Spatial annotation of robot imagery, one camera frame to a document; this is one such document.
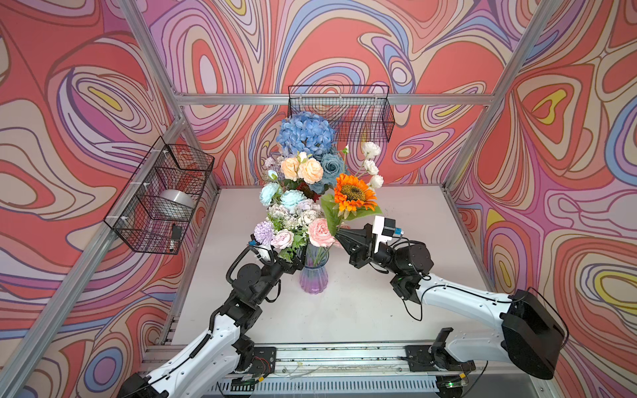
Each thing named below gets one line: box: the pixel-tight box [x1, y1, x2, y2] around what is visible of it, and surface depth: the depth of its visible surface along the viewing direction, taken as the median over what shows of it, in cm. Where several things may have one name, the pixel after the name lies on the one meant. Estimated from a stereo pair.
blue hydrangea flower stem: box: [276, 111, 335, 158], surface depth 70 cm
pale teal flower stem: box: [258, 169, 307, 213], surface depth 69 cm
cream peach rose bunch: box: [280, 150, 325, 185], surface depth 70 cm
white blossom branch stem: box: [354, 140, 385, 190], surface depth 72 cm
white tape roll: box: [159, 189, 195, 209], surface depth 75 cm
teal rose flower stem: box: [308, 152, 346, 195], surface depth 75 cm
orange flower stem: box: [320, 173, 384, 237], surface depth 49 cm
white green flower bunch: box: [253, 199, 339, 263], surface depth 63 cm
